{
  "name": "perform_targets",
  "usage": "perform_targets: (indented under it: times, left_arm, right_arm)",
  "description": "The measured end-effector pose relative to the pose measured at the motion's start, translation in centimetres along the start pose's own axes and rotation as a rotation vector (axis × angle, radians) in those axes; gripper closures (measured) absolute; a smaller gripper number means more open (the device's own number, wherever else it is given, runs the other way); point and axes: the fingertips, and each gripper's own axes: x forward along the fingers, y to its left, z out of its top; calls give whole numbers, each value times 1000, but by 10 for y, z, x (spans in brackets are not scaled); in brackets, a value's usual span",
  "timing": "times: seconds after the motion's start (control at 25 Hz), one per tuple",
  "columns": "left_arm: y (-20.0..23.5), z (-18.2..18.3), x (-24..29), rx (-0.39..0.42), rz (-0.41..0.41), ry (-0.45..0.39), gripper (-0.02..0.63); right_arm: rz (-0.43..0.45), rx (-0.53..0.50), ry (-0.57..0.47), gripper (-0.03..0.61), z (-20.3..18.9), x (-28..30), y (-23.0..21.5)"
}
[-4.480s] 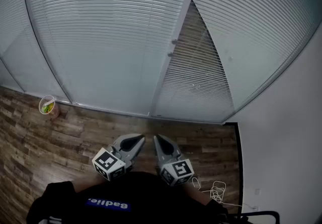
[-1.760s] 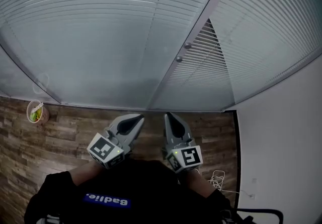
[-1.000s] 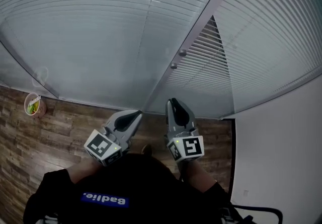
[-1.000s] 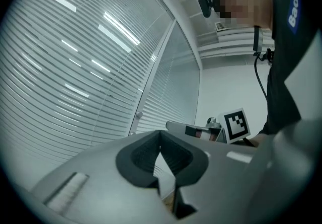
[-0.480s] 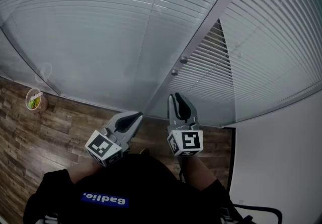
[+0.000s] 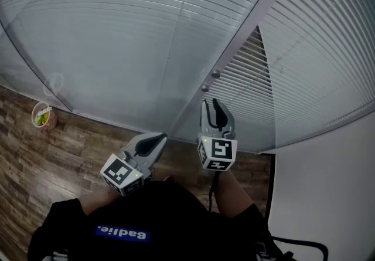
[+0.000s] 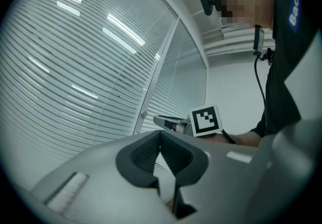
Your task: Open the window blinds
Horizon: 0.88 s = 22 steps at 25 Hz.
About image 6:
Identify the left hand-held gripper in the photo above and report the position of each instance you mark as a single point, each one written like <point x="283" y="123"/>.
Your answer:
<point x="117" y="172"/>

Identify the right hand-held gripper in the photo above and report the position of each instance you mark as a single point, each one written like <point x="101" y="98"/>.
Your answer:
<point x="218" y="149"/>

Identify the person's left forearm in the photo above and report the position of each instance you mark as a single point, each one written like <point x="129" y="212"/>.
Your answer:
<point x="99" y="199"/>

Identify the person's right forearm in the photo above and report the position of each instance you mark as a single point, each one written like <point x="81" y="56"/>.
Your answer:
<point x="231" y="192"/>

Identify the black t-shirt with blue label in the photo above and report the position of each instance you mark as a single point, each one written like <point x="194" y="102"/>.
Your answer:
<point x="175" y="218"/>

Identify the black skirting strip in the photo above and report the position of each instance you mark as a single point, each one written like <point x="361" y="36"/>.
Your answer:
<point x="271" y="183"/>

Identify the clear plastic snack cup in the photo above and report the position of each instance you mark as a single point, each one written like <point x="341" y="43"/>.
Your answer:
<point x="44" y="116"/>

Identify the grey aluminium window rail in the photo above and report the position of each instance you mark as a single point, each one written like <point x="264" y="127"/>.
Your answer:
<point x="123" y="125"/>

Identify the grey aluminium window post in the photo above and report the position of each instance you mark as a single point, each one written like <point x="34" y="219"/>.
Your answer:
<point x="252" y="13"/>

